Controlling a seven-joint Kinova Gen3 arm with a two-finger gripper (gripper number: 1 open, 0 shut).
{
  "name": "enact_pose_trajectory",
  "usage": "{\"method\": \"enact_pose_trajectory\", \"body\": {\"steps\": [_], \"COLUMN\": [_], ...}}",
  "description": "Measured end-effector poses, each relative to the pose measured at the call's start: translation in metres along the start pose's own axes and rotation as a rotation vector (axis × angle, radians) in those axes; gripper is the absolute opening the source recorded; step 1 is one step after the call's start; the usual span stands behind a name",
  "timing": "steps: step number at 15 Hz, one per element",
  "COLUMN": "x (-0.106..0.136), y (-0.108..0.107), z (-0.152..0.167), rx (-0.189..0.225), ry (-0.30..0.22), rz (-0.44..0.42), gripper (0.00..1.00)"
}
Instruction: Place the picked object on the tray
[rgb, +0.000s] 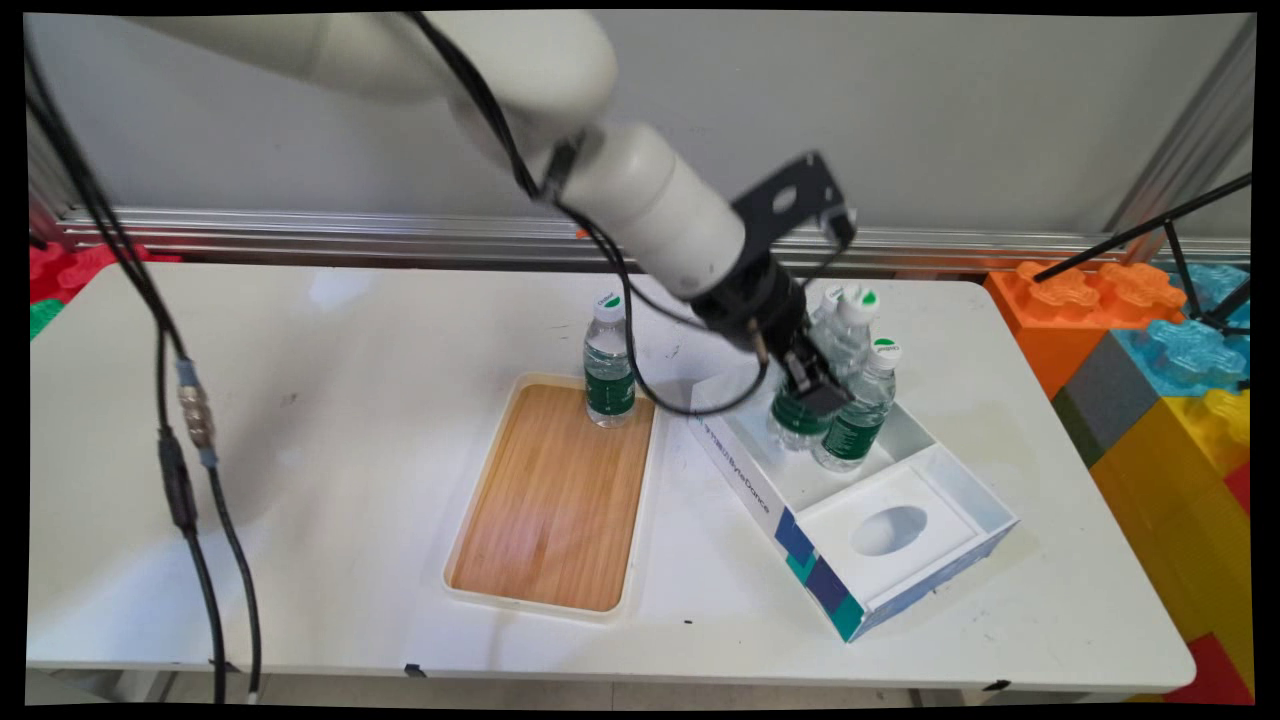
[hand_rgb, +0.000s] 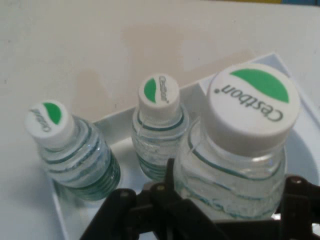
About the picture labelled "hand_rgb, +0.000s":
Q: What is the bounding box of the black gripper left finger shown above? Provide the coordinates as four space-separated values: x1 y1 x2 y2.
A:
79 157 219 240

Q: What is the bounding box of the white cardboard box blue print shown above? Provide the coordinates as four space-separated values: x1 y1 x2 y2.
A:
51 51 320 240

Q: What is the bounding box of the clear water bottle green label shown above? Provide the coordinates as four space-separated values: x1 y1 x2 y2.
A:
131 76 191 181
173 62 301 222
23 101 122 201

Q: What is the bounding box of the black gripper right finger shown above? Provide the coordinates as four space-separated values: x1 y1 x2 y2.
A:
279 176 320 240

